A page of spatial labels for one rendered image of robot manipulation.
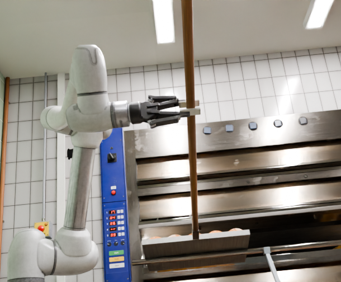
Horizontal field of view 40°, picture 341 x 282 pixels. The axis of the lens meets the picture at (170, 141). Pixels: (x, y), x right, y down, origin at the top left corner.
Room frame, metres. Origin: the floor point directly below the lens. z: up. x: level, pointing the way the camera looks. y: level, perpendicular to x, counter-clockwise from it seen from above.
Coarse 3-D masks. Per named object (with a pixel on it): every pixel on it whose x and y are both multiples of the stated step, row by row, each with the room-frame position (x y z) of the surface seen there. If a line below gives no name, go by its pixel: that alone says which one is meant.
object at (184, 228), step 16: (320, 208) 2.75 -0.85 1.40; (336, 208) 2.75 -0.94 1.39; (144, 224) 2.76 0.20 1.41; (160, 224) 2.76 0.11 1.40; (176, 224) 2.76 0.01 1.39; (208, 224) 2.80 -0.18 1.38; (224, 224) 2.83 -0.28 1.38; (240, 224) 2.85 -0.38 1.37; (272, 224) 2.91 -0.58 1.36; (288, 224) 2.94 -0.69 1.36
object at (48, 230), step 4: (36, 224) 2.84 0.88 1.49; (40, 224) 2.84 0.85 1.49; (44, 224) 2.84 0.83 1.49; (48, 224) 2.84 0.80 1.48; (52, 224) 2.90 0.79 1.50; (36, 228) 2.84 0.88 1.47; (44, 228) 2.84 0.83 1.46; (48, 228) 2.84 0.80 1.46; (52, 228) 2.90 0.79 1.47; (44, 232) 2.84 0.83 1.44; (48, 232) 2.84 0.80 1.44; (52, 232) 2.90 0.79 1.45; (48, 236) 2.84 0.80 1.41; (52, 236) 2.90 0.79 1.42
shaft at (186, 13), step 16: (192, 16) 1.04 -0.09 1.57; (192, 32) 1.09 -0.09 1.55; (192, 48) 1.14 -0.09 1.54; (192, 64) 1.21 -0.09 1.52; (192, 80) 1.27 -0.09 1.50; (192, 96) 1.34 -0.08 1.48; (192, 128) 1.50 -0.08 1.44; (192, 144) 1.59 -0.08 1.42; (192, 160) 1.69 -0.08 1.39; (192, 176) 1.80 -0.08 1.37; (192, 192) 1.93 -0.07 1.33; (192, 208) 2.07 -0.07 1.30; (192, 224) 2.23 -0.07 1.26
